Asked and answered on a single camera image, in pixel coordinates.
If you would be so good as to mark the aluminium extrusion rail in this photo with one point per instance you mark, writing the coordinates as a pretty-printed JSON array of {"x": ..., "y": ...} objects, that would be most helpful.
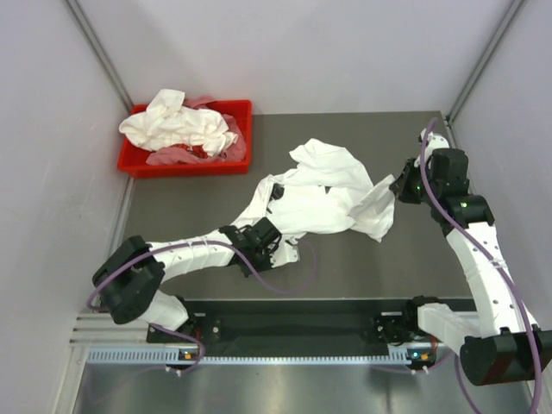
[{"x": 99, "y": 328}]

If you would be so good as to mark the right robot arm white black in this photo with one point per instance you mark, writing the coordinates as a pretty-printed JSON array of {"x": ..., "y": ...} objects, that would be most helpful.
[{"x": 506, "y": 344}]

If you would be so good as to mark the red plastic bin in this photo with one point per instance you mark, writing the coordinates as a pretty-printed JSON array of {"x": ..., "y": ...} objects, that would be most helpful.
[{"x": 132, "y": 160}]

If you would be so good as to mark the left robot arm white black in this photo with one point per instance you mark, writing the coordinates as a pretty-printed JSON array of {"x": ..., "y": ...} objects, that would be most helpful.
[{"x": 128, "y": 283}]

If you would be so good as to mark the grey slotted cable duct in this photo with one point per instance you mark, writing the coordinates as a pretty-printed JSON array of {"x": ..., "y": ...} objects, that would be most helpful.
[{"x": 182, "y": 356}]

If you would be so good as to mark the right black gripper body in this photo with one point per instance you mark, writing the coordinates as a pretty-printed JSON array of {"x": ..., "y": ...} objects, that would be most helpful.
[{"x": 410, "y": 189}]

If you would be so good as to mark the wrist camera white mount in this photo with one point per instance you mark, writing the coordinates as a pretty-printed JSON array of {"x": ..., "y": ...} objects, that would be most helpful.
[
  {"x": 434, "y": 142},
  {"x": 285, "y": 253}
]

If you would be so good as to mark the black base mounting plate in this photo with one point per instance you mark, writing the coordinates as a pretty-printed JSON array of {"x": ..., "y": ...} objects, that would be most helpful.
[{"x": 218, "y": 327}]

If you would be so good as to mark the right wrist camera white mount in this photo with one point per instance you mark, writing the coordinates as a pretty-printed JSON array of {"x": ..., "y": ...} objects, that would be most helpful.
[{"x": 434, "y": 142}]

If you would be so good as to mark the pink t shirt in bin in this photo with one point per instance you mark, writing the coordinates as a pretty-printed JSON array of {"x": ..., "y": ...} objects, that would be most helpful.
[{"x": 224, "y": 151}]

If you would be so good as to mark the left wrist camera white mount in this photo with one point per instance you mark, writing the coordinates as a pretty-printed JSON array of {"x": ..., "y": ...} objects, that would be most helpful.
[{"x": 285, "y": 253}]

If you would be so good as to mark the white t shirt with print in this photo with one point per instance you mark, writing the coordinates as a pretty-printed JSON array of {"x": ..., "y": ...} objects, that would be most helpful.
[{"x": 327, "y": 192}]

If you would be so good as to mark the white t shirt in bin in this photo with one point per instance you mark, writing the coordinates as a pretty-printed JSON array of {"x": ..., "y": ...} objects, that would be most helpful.
[{"x": 167, "y": 122}]

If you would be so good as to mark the corner aluminium post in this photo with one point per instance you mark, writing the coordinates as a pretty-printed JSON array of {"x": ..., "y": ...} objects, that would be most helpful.
[
  {"x": 97, "y": 48},
  {"x": 497, "y": 37}
]

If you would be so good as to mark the right corner aluminium post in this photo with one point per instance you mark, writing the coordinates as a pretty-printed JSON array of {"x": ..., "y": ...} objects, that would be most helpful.
[{"x": 497, "y": 37}]

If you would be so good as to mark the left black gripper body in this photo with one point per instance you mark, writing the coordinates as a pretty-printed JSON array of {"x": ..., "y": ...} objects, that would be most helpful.
[{"x": 261, "y": 261}]

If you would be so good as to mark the left corner aluminium post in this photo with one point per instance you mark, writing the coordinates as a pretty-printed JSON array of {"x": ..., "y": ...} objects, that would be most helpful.
[{"x": 97, "y": 48}]

